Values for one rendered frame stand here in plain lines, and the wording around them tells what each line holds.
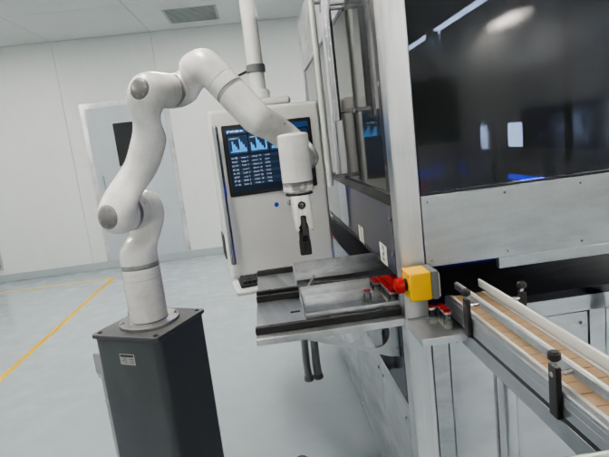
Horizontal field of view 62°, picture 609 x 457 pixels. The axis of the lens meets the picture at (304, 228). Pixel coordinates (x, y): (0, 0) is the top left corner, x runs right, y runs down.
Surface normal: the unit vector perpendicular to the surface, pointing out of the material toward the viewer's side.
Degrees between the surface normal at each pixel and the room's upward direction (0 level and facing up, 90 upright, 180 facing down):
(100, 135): 90
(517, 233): 90
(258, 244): 90
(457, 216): 90
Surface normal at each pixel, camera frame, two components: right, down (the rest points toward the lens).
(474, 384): 0.08, 0.16
